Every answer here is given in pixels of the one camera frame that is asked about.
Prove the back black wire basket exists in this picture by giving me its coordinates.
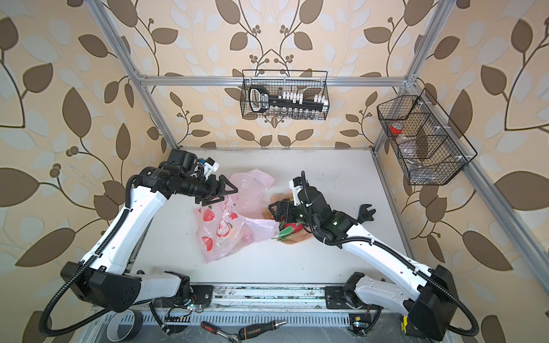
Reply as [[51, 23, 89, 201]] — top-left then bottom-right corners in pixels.
[[240, 69, 330, 121]]

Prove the pink plastic bag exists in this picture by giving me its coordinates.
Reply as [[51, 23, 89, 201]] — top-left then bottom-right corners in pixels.
[[194, 169, 279, 263]]

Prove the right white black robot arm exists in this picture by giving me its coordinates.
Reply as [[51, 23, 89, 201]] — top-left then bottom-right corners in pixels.
[[268, 174, 480, 342]]

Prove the yellow black tape measure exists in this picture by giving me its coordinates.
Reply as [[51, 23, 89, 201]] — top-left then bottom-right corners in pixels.
[[401, 316, 410, 336]]

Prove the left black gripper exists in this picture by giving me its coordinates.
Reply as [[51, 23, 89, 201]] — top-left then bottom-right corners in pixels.
[[179, 174, 239, 203]]

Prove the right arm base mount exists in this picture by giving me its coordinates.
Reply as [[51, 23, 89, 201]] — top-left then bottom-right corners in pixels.
[[324, 286, 380, 311]]

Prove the black wire basket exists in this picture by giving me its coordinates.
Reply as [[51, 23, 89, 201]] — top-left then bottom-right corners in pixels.
[[377, 89, 478, 186], [240, 69, 330, 121]]

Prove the right black wire basket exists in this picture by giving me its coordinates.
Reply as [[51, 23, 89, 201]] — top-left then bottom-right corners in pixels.
[[377, 89, 478, 186]]

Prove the black socket tool set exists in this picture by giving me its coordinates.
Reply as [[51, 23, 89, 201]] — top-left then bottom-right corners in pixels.
[[247, 86, 330, 114]]

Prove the black tape roll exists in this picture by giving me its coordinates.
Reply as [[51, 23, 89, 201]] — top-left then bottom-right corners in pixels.
[[106, 310, 144, 342]]

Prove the black orange screwdriver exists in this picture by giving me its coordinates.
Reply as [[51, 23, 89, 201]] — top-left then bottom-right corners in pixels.
[[238, 320, 287, 341]]

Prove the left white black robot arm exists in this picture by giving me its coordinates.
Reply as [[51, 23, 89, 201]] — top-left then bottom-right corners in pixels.
[[38, 149, 238, 337]]

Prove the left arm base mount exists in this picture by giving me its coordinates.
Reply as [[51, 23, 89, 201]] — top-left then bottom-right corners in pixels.
[[154, 284, 214, 308]]

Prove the red handled ratchet wrench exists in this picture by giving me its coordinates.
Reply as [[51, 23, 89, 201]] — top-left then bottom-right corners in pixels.
[[200, 321, 240, 343]]

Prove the small green circuit board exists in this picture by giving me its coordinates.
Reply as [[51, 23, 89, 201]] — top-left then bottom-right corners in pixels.
[[348, 313, 373, 336]]

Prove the pink dragon fruit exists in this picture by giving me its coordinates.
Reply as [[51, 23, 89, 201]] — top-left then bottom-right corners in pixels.
[[276, 222, 303, 241]]

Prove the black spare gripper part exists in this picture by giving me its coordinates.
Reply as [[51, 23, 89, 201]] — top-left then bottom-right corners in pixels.
[[357, 204, 376, 224]]

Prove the clear bottle with red cap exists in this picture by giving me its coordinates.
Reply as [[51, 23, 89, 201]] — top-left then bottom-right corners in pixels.
[[390, 121, 429, 172]]

